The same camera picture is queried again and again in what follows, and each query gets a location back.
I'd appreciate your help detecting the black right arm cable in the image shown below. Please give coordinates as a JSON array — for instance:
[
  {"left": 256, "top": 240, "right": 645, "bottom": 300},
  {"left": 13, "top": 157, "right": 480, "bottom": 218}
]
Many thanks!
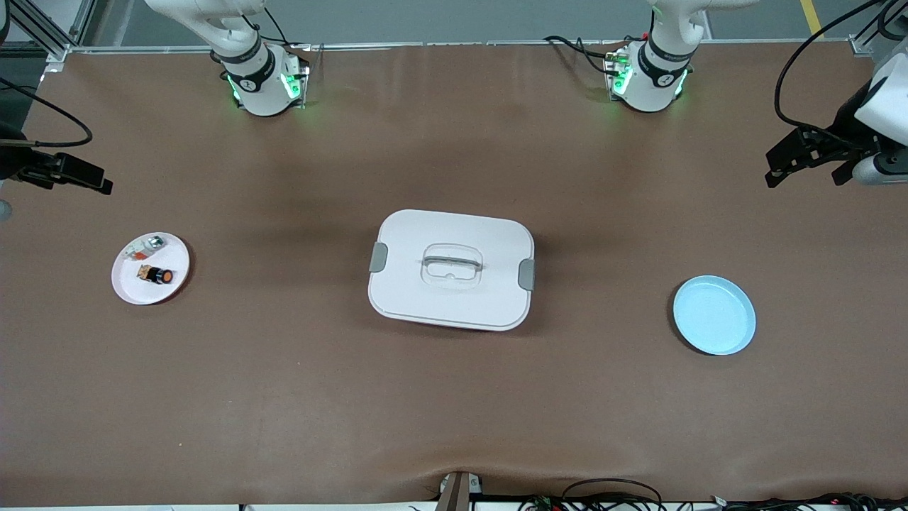
[{"left": 0, "top": 77, "right": 94, "bottom": 148}]

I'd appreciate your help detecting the black right base cable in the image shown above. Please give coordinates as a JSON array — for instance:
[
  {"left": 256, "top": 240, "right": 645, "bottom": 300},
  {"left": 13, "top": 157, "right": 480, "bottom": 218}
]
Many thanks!
[{"left": 241, "top": 7, "right": 292, "bottom": 47}]

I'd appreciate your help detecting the black looped cable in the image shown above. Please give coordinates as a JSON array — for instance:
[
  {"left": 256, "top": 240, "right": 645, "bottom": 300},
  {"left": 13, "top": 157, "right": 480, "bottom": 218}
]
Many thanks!
[{"left": 560, "top": 479, "right": 664, "bottom": 511}]

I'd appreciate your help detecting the black cable bundle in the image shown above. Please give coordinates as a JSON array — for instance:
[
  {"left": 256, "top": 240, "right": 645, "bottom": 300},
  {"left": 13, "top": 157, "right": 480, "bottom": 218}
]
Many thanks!
[{"left": 709, "top": 492, "right": 908, "bottom": 511}]

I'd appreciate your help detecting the black base cable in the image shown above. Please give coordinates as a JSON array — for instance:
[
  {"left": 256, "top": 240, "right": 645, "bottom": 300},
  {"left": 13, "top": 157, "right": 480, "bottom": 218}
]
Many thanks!
[
  {"left": 241, "top": 7, "right": 292, "bottom": 47},
  {"left": 545, "top": 34, "right": 625, "bottom": 75}
]

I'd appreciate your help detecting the aluminium frame profile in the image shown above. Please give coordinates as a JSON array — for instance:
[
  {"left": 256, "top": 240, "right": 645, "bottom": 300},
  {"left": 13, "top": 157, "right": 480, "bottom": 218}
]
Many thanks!
[
  {"left": 851, "top": 0, "right": 908, "bottom": 56},
  {"left": 7, "top": 0, "right": 96, "bottom": 63}
]

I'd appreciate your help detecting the light blue round plate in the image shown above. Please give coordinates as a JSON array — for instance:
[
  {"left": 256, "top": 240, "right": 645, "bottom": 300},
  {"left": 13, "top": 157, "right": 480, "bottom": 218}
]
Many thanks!
[{"left": 672, "top": 275, "right": 757, "bottom": 356}]

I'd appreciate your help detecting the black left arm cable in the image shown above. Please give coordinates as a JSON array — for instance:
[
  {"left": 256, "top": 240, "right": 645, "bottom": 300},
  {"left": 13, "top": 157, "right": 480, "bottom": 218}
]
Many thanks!
[{"left": 773, "top": 0, "right": 887, "bottom": 150}]

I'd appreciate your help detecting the brown table mat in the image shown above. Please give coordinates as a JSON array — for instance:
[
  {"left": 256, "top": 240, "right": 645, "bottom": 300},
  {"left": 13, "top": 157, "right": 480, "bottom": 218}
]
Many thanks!
[{"left": 0, "top": 41, "right": 908, "bottom": 506}]

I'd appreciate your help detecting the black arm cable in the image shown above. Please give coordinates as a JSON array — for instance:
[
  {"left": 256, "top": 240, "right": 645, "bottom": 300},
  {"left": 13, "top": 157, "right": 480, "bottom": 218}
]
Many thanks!
[
  {"left": 773, "top": 0, "right": 887, "bottom": 150},
  {"left": 0, "top": 77, "right": 94, "bottom": 148}
]

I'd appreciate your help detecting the white round plate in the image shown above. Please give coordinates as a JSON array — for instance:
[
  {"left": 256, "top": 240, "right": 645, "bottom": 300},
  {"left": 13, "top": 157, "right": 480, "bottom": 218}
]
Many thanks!
[{"left": 111, "top": 232, "right": 191, "bottom": 306}]

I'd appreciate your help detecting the white lidded storage box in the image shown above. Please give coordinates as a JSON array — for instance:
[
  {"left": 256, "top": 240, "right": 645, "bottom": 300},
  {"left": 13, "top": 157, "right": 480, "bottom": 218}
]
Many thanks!
[{"left": 367, "top": 209, "right": 536, "bottom": 332}]

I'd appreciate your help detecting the silver table edge rail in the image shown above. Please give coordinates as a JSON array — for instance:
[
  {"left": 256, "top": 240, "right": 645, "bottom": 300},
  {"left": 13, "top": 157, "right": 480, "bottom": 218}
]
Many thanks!
[{"left": 67, "top": 41, "right": 863, "bottom": 54}]

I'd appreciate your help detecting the black left base cable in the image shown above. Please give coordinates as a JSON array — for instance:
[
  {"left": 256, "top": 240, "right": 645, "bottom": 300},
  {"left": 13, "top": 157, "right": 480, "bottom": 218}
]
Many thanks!
[{"left": 545, "top": 34, "right": 625, "bottom": 75}]

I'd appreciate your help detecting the brown metal bracket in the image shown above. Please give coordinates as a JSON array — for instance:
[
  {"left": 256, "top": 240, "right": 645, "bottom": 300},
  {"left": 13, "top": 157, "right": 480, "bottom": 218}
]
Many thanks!
[{"left": 436, "top": 471, "right": 485, "bottom": 511}]

